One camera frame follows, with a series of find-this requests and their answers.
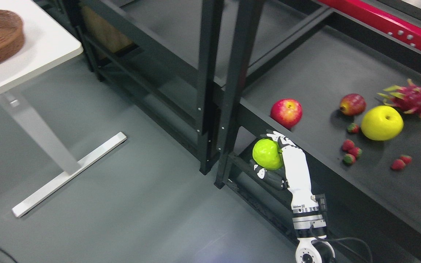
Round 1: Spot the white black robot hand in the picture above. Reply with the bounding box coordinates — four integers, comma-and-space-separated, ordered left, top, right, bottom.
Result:
250, 130, 319, 213

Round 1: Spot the green apple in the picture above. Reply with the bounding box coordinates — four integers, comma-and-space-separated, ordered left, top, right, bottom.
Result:
252, 138, 284, 170

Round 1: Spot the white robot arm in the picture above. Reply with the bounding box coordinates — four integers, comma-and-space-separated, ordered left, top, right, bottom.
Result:
292, 194, 337, 263

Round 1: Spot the strawberry beside yellow apple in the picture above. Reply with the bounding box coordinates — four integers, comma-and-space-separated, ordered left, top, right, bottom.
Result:
346, 123, 360, 134

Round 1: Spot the small dark red apple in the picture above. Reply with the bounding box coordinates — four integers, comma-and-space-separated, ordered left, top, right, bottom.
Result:
339, 94, 367, 116

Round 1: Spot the yellow apple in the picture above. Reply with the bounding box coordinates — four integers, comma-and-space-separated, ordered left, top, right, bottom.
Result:
360, 106, 404, 141

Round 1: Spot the black metal shelf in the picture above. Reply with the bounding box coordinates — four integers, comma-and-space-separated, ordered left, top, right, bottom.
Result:
63, 0, 421, 261

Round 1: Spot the red shelf beam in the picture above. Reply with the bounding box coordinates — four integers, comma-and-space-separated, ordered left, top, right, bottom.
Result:
321, 0, 421, 50

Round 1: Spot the strawberry lower of trio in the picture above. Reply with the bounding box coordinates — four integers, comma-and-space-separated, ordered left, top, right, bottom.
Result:
342, 153, 357, 166

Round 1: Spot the strawberry of trio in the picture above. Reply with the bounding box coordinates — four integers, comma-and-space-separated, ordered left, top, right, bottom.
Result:
341, 139, 355, 152
348, 147, 363, 159
342, 153, 357, 166

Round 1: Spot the strawberry upper of trio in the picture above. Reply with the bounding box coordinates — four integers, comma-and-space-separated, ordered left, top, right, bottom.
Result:
341, 139, 355, 152

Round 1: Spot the strawberry right of trio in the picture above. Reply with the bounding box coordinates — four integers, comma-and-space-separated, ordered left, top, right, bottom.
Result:
348, 147, 363, 159

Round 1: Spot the strawberry lower right pair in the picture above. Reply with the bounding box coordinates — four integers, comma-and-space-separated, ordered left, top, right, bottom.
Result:
390, 159, 406, 171

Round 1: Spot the strawberry pair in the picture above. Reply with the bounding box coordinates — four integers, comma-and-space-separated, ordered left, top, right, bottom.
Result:
390, 159, 406, 171
399, 155, 412, 165

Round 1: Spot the strawberry upper right pair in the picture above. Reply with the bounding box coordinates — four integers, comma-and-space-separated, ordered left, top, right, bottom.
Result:
399, 155, 412, 165

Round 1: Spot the pink dragon fruit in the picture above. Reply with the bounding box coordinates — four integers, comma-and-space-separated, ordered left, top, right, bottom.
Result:
377, 79, 421, 118

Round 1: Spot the white standing desk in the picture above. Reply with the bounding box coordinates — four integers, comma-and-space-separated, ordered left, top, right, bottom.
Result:
0, 0, 127, 218

